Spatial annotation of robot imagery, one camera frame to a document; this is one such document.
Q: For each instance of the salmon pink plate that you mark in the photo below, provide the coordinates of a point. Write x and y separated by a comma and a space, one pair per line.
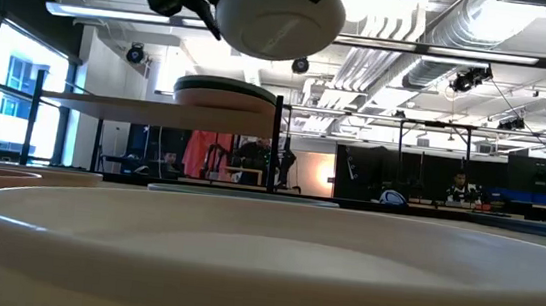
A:
222, 102

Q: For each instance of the pale blue plate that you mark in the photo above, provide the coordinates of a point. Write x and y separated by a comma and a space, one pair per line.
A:
244, 195

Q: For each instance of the cream plate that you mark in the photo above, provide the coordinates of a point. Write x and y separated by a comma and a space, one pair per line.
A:
69, 177

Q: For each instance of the large white plate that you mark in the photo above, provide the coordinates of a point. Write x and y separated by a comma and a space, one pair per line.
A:
260, 282

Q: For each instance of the wooden shelf with black legs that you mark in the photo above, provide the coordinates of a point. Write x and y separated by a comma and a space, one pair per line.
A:
156, 113

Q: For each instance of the long ceiling light bar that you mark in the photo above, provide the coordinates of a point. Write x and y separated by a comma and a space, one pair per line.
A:
115, 14

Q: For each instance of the white ceiling pipe bundle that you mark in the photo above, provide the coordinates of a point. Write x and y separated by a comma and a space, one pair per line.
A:
361, 71

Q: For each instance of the orange curtain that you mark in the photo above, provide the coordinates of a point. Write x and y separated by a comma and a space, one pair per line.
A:
197, 153

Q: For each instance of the person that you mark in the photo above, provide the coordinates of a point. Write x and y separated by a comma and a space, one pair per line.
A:
170, 157
255, 154
460, 183

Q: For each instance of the light wooden stand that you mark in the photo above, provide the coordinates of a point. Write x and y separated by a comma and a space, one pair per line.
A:
243, 171

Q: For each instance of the large bright window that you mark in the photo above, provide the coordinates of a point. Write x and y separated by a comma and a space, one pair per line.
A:
49, 131

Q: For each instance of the black partition panel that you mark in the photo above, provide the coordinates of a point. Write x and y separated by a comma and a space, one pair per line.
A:
377, 170

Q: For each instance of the small black ceiling lamps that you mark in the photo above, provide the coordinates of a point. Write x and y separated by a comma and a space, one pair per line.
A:
512, 124

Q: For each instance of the black monitor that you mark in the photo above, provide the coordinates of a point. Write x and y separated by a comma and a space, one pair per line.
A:
537, 176

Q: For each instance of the blue panel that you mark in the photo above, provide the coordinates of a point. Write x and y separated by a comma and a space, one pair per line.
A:
525, 197

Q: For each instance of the round silver ventilation duct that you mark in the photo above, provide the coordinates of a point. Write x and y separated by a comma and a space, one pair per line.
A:
436, 71

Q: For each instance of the black metal frame rig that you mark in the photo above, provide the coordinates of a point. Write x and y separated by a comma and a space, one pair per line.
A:
436, 123

